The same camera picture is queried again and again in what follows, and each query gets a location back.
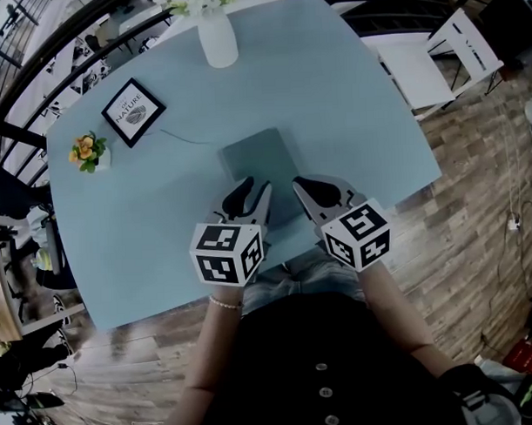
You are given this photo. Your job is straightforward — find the person's black buttoned shirt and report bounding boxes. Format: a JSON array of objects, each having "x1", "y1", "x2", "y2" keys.
[{"x1": 142, "y1": 287, "x2": 470, "y2": 425}]

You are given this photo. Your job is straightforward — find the person's left forearm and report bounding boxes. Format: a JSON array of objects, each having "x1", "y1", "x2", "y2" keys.
[{"x1": 178, "y1": 284, "x2": 252, "y2": 392}]

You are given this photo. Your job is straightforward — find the black picture frame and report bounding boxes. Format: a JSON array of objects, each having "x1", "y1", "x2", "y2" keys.
[{"x1": 98, "y1": 76, "x2": 169, "y2": 151}]

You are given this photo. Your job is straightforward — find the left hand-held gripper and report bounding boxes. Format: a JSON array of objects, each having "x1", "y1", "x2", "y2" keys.
[{"x1": 186, "y1": 176, "x2": 277, "y2": 291}]

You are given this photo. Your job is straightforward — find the black and grey bag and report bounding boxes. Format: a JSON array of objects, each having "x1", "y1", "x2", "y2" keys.
[{"x1": 441, "y1": 362, "x2": 522, "y2": 425}]

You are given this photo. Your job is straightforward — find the white vase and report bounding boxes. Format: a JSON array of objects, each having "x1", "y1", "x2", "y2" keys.
[{"x1": 196, "y1": 11, "x2": 239, "y2": 71}]

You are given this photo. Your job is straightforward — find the small potted orange flowers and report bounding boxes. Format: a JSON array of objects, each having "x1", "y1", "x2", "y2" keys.
[{"x1": 66, "y1": 129, "x2": 113, "y2": 175}]

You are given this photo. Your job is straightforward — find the person's right forearm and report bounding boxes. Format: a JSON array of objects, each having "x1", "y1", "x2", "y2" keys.
[{"x1": 357, "y1": 261, "x2": 435, "y2": 357}]

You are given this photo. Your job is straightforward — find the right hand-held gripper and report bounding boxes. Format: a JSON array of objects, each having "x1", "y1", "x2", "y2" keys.
[{"x1": 291, "y1": 172, "x2": 394, "y2": 275}]

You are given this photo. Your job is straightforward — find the red box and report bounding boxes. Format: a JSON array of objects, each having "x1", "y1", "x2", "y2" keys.
[{"x1": 503, "y1": 336, "x2": 532, "y2": 374}]

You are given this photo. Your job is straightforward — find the light blue table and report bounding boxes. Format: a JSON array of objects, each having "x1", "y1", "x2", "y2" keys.
[{"x1": 40, "y1": 0, "x2": 448, "y2": 334}]

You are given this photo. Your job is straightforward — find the person's light jeans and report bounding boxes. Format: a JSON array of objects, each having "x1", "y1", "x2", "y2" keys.
[{"x1": 239, "y1": 246, "x2": 367, "y2": 316}]

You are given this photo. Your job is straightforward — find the white folding chair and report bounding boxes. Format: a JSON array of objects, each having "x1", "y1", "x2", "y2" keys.
[{"x1": 374, "y1": 5, "x2": 508, "y2": 124}]

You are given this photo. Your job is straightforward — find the thin grey bookmark ribbon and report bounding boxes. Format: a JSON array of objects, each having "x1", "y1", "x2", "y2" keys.
[{"x1": 160, "y1": 127, "x2": 224, "y2": 147}]

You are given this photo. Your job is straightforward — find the black cabinet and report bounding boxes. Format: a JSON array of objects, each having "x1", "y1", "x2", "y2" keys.
[{"x1": 478, "y1": 0, "x2": 532, "y2": 70}]

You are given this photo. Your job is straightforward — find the beaded bracelet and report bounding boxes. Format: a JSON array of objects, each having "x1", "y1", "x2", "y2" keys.
[{"x1": 209, "y1": 293, "x2": 244, "y2": 311}]

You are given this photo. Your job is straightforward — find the grey notebook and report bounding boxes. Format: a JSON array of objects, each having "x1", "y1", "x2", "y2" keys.
[{"x1": 216, "y1": 125, "x2": 314, "y2": 231}]

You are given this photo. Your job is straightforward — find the black metal railing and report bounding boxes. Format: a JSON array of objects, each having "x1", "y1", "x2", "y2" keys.
[{"x1": 0, "y1": 0, "x2": 466, "y2": 192}]

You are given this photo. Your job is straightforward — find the white cloth bundle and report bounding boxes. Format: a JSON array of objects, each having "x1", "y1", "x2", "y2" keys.
[{"x1": 26, "y1": 205, "x2": 64, "y2": 274}]

